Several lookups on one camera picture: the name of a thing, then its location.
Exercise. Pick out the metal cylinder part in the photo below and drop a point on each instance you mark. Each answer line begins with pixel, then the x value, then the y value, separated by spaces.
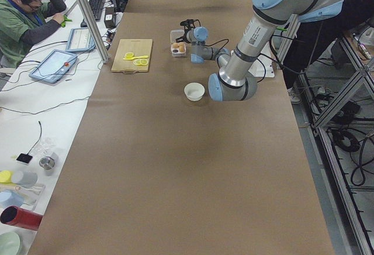
pixel 49 163

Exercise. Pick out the lemon slice pair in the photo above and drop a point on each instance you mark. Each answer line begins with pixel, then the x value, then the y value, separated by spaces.
pixel 137 62
pixel 143 62

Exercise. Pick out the wooden cutting board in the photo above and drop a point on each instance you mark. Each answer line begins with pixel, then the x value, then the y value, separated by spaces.
pixel 140 47

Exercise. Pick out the clear plastic egg box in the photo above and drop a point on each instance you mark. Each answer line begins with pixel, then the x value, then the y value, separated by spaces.
pixel 178 49

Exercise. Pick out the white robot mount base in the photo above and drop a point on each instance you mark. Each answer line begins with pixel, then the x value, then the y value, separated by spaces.
pixel 262 67

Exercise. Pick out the blue teach pendant far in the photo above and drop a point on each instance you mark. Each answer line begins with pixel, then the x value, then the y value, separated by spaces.
pixel 80 40

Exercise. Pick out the blue teach pendant near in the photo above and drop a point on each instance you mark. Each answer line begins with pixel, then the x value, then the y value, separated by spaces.
pixel 54 66

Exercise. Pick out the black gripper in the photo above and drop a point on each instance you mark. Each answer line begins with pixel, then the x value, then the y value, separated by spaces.
pixel 185 35

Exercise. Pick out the yellow plastic knife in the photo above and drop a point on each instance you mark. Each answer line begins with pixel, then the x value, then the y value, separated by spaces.
pixel 135 57

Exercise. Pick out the black keyboard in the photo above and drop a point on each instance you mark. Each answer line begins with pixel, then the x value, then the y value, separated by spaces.
pixel 97 7

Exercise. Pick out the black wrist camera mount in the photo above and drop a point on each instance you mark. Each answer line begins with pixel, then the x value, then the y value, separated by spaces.
pixel 190 24

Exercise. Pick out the lemon slice lower left pair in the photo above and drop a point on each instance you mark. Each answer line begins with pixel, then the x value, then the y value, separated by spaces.
pixel 143 62

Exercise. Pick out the white bowl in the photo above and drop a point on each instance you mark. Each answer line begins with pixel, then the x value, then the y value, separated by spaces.
pixel 194 91

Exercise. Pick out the red cylinder bottle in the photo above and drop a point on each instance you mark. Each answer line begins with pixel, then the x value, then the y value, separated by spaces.
pixel 22 218

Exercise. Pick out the aluminium frame post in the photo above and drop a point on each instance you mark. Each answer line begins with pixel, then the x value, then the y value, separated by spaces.
pixel 93 28

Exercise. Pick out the blue teach pendant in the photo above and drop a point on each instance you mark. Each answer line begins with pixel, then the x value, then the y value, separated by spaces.
pixel 54 66
pixel 80 40

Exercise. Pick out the green bowl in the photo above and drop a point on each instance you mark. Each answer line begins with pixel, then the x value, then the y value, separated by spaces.
pixel 10 243

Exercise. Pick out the lemon slice upper left pair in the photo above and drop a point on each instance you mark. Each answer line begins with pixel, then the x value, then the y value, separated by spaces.
pixel 137 62

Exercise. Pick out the grey cup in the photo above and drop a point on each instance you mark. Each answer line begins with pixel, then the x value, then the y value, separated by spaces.
pixel 26 179

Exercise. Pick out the yellow cup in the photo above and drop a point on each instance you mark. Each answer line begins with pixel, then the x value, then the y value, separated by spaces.
pixel 6 176

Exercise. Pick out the person in green jacket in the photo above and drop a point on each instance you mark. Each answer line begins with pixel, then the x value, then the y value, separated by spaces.
pixel 25 23

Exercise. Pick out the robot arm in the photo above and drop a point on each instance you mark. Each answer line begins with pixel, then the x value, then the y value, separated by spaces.
pixel 234 82

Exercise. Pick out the lemon slice top right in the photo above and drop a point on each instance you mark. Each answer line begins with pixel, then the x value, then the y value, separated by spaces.
pixel 129 56

